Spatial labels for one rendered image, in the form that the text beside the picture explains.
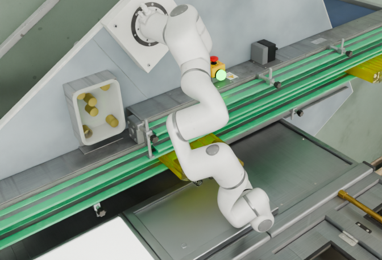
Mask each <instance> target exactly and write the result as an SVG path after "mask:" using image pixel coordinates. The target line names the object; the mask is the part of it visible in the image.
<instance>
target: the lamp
mask: <svg viewBox="0 0 382 260"><path fill-rule="evenodd" d="M215 78H216V79H218V80H224V79H225V78H226V72H225V71H224V70H222V69H219V70H217V71H216V73H215Z"/></svg>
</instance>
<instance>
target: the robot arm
mask: <svg viewBox="0 0 382 260"><path fill-rule="evenodd" d="M140 7H141V8H142V11H138V17H137V19H136V23H135V29H136V33H137V35H138V37H139V38H140V39H141V40H143V41H145V42H147V43H152V42H159V43H161V44H164V45H166V46H168V49H169V50H170V52H171V54H172V56H173V57H174V59H175V60H176V62H177V64H178V66H179V67H180V70H181V89H182V91H183V92H184V93H185V94H186V95H188V96H189V97H191V98H193V99H195V100H197V101H199V102H200V103H199V104H196V105H193V106H190V107H188V108H185V109H182V110H179V111H176V112H173V113H171V114H170V115H169V116H168V117H167V121H166V127H167V131H168V134H169V136H170V139H171V141H172V144H173V147H174V150H175V152H176V155H177V158H178V161H179V163H180V165H181V168H182V170H183V172H184V173H185V175H186V176H187V177H188V179H190V180H191V181H197V180H201V179H204V178H208V177H211V176H212V177H213V178H214V179H215V180H216V182H217V183H218V184H219V186H220V187H219V190H218V197H217V201H218V206H219V209H220V211H221V212H222V214H223V215H224V216H225V218H226V219H227V220H228V222H229V223H230V224H231V225H232V226H233V227H235V228H241V227H243V226H245V225H246V224H248V223H250V224H251V226H252V227H253V229H254V230H255V231H257V232H265V231H267V230H269V229H270V228H271V227H272V225H273V223H274V217H273V215H272V213H271V210H270V206H269V198H268V196H267V194H266V193H265V192H264V191H263V190H262V189H261V188H254V189H252V186H251V184H250V182H249V180H248V175H247V173H246V171H245V169H244V168H243V166H242V165H241V164H240V162H239V160H238V158H237V157H236V156H235V154H234V152H233V151H232V149H231V148H230V147H229V146H228V145H227V144H225V143H222V142H217V143H212V144H209V145H206V146H202V147H199V148H196V149H194V150H192V149H191V147H190V144H189V141H188V140H190V139H193V138H196V137H199V136H202V135H205V134H208V133H211V132H214V131H216V130H219V129H221V128H222V127H224V126H225V125H226V124H227V123H228V121H229V112H228V110H227V106H226V104H225V102H224V100H223V98H222V97H221V95H220V93H219V91H218V90H217V89H216V87H215V86H214V85H213V83H212V81H211V71H210V55H209V53H210V51H211V49H212V46H213V44H212V40H211V37H210V34H209V32H208V30H207V28H206V26H205V25H204V23H203V21H202V19H201V17H200V15H199V13H198V11H197V10H196V8H195V7H194V6H192V5H189V4H181V5H178V6H176V7H175V8H174V9H173V10H172V11H171V12H170V14H169V16H167V15H165V14H164V13H163V11H161V10H160V9H159V8H157V7H147V6H146V5H145V4H144V3H141V4H140Z"/></svg>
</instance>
